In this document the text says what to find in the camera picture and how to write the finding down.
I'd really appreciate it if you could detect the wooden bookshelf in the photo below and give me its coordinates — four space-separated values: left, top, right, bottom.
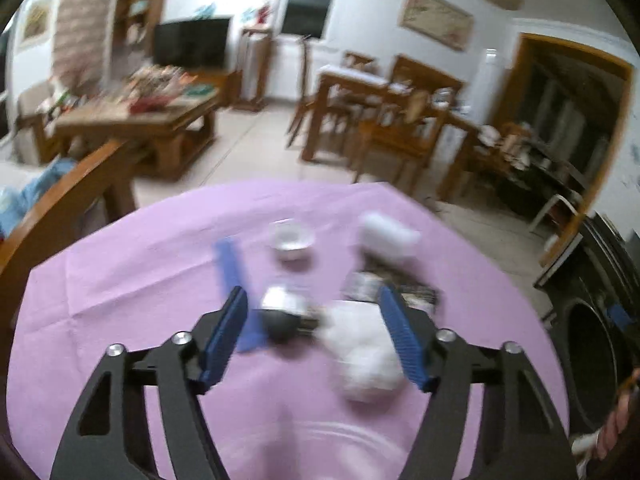
112 0 165 56

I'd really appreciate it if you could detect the purple tablecloth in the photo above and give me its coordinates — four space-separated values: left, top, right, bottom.
6 181 568 479

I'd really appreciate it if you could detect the tall wooden plant stand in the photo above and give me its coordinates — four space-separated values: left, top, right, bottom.
231 24 273 113

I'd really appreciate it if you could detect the white plastic wrapper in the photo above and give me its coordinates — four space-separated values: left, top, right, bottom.
357 211 421 263

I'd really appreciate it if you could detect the white standing air conditioner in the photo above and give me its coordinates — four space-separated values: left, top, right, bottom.
466 49 503 125

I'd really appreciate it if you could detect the person right hand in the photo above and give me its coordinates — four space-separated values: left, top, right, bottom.
594 368 639 460

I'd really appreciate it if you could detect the wooden dining chair front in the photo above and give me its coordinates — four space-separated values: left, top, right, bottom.
352 54 464 195

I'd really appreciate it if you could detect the white tissue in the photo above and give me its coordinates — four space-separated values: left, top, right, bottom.
314 300 406 403

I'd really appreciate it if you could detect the wooden dining chair left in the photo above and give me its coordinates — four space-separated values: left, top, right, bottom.
286 35 352 148

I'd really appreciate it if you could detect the blue cloth on sofa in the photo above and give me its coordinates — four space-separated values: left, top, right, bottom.
0 158 77 240

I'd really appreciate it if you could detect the silver black small device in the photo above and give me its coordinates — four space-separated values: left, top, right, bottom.
258 284 321 344

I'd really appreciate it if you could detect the black battery blister card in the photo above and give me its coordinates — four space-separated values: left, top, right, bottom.
342 255 440 316

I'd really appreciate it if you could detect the wooden coffee table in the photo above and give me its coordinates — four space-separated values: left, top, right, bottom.
54 89 219 181

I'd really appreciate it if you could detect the framed sunflower picture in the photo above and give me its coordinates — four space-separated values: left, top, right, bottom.
17 0 54 50

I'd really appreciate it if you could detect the wooden dining table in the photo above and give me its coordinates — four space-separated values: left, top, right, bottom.
300 65 480 195

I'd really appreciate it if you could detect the black television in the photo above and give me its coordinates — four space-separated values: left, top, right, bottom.
152 18 231 70

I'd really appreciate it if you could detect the blue stick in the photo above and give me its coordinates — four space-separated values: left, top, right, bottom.
211 236 274 354

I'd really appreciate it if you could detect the framed floral picture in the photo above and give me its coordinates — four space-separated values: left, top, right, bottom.
399 0 474 52

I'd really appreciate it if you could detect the wooden sofa with cushions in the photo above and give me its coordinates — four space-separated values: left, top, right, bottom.
0 138 147 311

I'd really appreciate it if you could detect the white bottle cap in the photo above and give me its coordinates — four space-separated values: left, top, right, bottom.
268 219 316 262

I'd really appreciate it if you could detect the wooden dining chair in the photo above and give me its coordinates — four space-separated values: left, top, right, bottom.
352 54 464 195
286 35 352 148

